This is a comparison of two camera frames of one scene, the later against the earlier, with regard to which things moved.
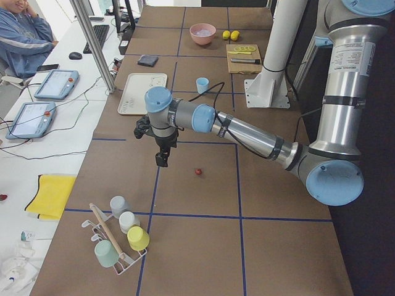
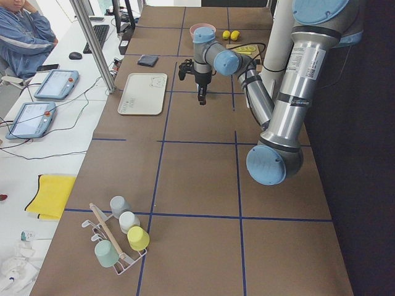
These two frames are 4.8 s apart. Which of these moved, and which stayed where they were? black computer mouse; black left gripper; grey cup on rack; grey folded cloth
Moved: black left gripper
Stayed: grey folded cloth; grey cup on rack; black computer mouse
